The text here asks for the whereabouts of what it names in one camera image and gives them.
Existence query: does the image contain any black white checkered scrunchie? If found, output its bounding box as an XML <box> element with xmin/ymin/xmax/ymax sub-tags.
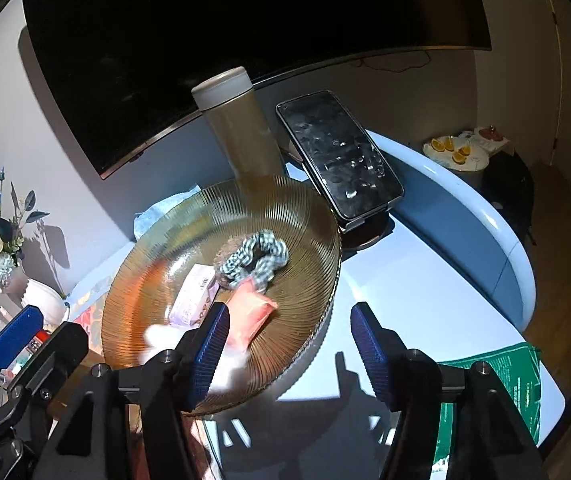
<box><xmin>215</xmin><ymin>229</ymin><xmax>289</xmax><ymax>292</ymax></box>

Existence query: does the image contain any ribbed amber glass plate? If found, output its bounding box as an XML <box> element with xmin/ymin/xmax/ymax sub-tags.
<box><xmin>101</xmin><ymin>175</ymin><xmax>342</xmax><ymax>416</ymax></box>

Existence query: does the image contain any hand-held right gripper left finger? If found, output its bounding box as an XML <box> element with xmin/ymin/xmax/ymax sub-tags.
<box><xmin>48</xmin><ymin>302</ymin><xmax>231</xmax><ymax>480</ymax></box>

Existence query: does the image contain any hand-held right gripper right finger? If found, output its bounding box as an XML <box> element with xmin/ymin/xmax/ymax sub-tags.
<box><xmin>350</xmin><ymin>301</ymin><xmax>549</xmax><ymax>480</ymax></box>

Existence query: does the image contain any brown fuzzy hair tie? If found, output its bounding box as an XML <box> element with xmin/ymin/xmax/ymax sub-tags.
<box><xmin>212</xmin><ymin>237</ymin><xmax>247</xmax><ymax>272</ymax></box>

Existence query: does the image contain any phone stand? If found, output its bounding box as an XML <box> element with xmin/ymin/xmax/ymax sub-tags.
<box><xmin>280</xmin><ymin>140</ymin><xmax>397</xmax><ymax>252</ymax></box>

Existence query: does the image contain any black flat screen television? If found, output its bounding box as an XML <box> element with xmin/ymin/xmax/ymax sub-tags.
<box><xmin>20</xmin><ymin>0</ymin><xmax>493</xmax><ymax>181</ymax></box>

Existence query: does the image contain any green plastic packet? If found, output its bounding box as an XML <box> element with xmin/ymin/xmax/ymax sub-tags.
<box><xmin>435</xmin><ymin>342</ymin><xmax>543</xmax><ymax>480</ymax></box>

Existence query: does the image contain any plate of orange slices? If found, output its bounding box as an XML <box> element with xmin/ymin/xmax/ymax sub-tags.
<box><xmin>423</xmin><ymin>135</ymin><xmax>491</xmax><ymax>201</ymax></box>

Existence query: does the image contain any light blue tissue packet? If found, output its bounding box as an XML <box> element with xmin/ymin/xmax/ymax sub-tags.
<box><xmin>134</xmin><ymin>184</ymin><xmax>201</xmax><ymax>241</ymax></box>

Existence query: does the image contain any orange pink packet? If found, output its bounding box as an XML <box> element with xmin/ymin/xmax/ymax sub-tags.
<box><xmin>225</xmin><ymin>280</ymin><xmax>278</xmax><ymax>351</ymax></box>

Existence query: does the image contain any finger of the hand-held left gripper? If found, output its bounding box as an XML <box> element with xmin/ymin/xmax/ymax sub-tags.
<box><xmin>0</xmin><ymin>305</ymin><xmax>46</xmax><ymax>372</ymax></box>
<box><xmin>8</xmin><ymin>321</ymin><xmax>89</xmax><ymax>411</ymax></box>

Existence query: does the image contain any beige thermos bottle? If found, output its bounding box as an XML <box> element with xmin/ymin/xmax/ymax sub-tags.
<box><xmin>191</xmin><ymin>66</ymin><xmax>286</xmax><ymax>183</ymax></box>

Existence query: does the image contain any black smartphone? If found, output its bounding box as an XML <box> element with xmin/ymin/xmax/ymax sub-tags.
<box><xmin>276</xmin><ymin>90</ymin><xmax>405</xmax><ymax>221</ymax></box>

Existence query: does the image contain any pale pink packet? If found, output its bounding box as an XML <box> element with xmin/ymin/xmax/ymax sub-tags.
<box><xmin>169</xmin><ymin>264</ymin><xmax>218</xmax><ymax>328</ymax></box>

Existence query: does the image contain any white flower vase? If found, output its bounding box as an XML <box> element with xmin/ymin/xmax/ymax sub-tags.
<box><xmin>21</xmin><ymin>277</ymin><xmax>68</xmax><ymax>331</ymax></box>

